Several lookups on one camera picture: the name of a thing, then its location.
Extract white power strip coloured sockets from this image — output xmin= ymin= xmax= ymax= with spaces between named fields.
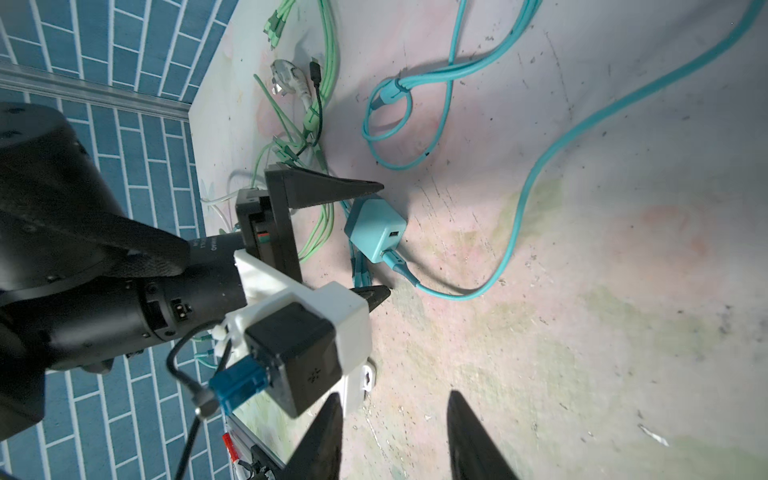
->
xmin=338 ymin=359 xmax=377 ymax=417

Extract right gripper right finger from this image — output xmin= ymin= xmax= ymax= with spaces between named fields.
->
xmin=447 ymin=390 xmax=518 ymax=480

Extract light green coiled cable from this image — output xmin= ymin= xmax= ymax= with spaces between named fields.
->
xmin=251 ymin=0 xmax=340 ymax=265

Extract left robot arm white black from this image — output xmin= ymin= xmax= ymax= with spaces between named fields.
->
xmin=1 ymin=103 xmax=391 ymax=439

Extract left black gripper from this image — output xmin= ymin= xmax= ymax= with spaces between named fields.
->
xmin=235 ymin=164 xmax=391 ymax=312

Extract teal charger with cable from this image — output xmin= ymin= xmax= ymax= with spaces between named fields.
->
xmin=361 ymin=0 xmax=542 ymax=171
xmin=344 ymin=1 xmax=766 ymax=301

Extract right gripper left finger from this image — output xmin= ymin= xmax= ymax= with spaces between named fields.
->
xmin=281 ymin=393 xmax=343 ymax=480

